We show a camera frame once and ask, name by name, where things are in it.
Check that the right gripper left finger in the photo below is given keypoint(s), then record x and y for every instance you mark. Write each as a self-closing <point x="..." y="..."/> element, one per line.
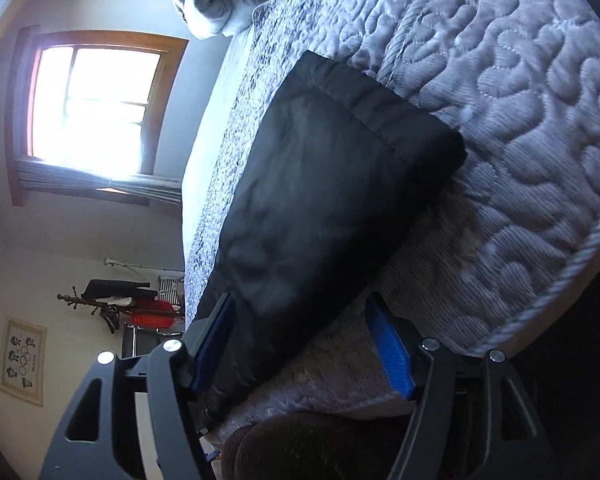
<point x="130" y="418"/>

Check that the wooden coat rack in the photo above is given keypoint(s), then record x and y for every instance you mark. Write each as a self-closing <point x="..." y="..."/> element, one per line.
<point x="111" y="310"/>

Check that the red garment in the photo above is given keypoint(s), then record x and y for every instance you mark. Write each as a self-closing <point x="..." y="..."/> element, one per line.
<point x="153" y="313"/>

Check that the black metal frame chair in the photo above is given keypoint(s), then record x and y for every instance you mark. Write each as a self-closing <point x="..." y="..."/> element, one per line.
<point x="138" y="340"/>

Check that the wooden framed window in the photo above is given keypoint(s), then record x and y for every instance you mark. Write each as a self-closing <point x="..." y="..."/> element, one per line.
<point x="84" y="111"/>

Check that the black pants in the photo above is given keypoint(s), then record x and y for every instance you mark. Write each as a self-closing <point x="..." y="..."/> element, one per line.
<point x="339" y="172"/>

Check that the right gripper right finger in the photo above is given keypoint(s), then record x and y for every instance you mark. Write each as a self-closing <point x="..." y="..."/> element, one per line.
<point x="472" y="417"/>

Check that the white bed sheet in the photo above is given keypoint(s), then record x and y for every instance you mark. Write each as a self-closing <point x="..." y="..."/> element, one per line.
<point x="205" y="150"/>

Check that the framed wall picture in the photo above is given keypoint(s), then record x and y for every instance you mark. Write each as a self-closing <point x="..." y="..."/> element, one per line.
<point x="22" y="360"/>

